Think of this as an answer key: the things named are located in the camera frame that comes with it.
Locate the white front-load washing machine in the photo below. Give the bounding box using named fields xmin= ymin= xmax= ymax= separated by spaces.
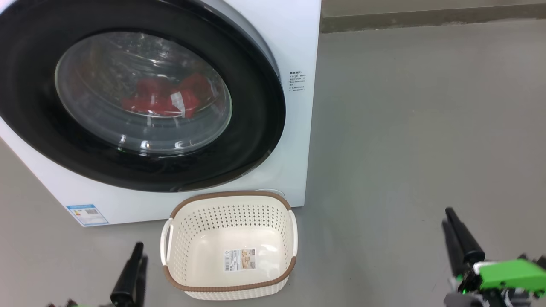
xmin=0 ymin=0 xmax=322 ymax=227

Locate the white printed label sticker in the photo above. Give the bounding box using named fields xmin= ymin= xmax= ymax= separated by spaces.
xmin=224 ymin=249 xmax=257 ymax=272

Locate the red and white garment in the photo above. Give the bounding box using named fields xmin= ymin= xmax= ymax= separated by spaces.
xmin=122 ymin=72 xmax=216 ymax=119

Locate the blue energy label sticker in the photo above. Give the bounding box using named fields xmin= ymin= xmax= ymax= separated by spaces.
xmin=66 ymin=204 xmax=109 ymax=226

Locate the black round glass washer door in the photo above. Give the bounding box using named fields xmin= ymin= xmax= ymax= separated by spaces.
xmin=0 ymin=0 xmax=286 ymax=193

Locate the cream laundry basket brown rim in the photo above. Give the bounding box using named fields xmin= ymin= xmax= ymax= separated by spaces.
xmin=160 ymin=191 xmax=298 ymax=301

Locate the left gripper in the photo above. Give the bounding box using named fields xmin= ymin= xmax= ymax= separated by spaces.
xmin=45 ymin=242 xmax=148 ymax=307

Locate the round drain filter cover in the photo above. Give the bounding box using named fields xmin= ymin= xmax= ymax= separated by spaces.
xmin=252 ymin=189 xmax=285 ymax=201

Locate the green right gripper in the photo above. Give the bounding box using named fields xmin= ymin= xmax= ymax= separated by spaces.
xmin=442 ymin=207 xmax=546 ymax=307

